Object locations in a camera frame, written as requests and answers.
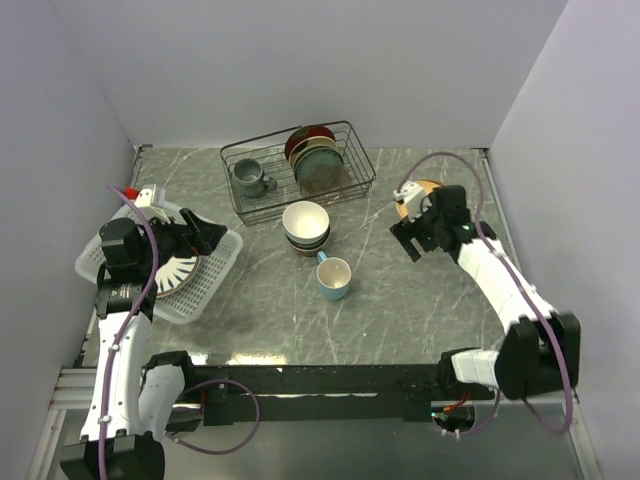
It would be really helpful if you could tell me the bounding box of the blue striped white plate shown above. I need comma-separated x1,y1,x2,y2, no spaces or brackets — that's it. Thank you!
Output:
155,256,200,298

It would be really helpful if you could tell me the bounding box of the red plate in rack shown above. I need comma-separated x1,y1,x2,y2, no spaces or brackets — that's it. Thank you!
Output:
284,125,335,159

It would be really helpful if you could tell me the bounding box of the orange bear plate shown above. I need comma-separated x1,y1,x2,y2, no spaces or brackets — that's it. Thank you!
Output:
394,178,445,221

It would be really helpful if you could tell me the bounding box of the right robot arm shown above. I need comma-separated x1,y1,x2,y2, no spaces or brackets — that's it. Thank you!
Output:
390,181,581,400

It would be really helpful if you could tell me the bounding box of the white top bowl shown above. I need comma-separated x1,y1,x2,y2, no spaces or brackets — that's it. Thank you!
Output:
282,201,330,244

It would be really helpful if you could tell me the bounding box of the black wire dish rack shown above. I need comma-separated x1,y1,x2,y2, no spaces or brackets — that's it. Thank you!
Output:
220,120,376,226

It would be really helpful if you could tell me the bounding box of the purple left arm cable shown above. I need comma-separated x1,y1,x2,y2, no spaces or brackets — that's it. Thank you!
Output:
97,184,161,480

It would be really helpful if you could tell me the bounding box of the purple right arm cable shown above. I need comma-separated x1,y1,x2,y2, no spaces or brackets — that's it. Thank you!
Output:
399,151,574,435

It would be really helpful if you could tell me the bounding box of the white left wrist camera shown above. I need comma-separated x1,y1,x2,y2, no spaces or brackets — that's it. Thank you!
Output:
124,184,170,223

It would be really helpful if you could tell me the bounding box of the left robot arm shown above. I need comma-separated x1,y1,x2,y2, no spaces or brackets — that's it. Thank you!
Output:
60,208,227,479

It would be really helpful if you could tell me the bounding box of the teal plate in rack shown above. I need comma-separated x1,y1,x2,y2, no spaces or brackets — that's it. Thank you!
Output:
294,148,344,186

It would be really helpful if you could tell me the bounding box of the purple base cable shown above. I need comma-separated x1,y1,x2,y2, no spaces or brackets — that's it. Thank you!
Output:
164,378,261,455

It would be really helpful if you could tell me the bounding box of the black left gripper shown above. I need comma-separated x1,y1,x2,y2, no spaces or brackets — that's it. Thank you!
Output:
137,207,226,273

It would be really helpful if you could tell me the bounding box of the light blue mug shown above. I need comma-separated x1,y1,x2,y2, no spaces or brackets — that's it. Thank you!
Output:
316,251,352,301

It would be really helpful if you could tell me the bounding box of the cream plate in rack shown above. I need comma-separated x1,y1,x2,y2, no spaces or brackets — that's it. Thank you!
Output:
288,136,337,169

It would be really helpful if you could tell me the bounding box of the clear pink glass plate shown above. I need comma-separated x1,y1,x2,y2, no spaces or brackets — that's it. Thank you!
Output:
300,166,352,198

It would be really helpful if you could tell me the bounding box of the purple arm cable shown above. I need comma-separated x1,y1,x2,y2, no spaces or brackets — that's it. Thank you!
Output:
97,184,161,480
399,151,574,435

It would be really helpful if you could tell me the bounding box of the grey green mug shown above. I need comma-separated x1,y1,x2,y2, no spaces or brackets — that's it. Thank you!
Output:
231,158,277,198

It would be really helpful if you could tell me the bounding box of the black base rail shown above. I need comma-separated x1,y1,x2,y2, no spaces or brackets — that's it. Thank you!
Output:
179,364,494,426

